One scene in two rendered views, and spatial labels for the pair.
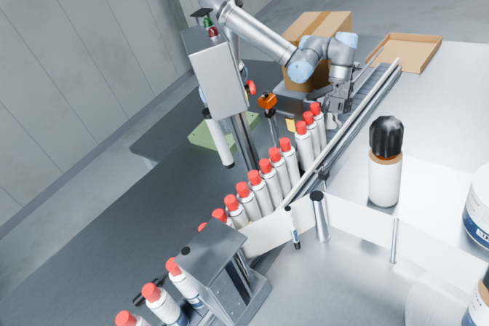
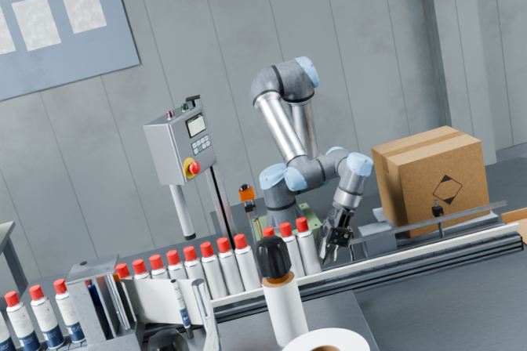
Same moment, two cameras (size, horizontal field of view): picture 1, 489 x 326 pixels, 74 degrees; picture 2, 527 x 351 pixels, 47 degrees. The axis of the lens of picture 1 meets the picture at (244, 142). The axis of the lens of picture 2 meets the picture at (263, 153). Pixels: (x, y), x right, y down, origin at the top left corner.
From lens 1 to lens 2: 1.35 m
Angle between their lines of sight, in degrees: 39
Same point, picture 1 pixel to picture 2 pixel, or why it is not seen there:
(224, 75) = (165, 148)
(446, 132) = (456, 328)
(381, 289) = not seen: outside the picture
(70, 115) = (244, 171)
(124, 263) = not seen: hidden behind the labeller
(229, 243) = (102, 269)
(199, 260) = (81, 270)
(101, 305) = not seen: hidden behind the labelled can
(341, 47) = (345, 168)
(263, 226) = (156, 289)
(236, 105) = (175, 176)
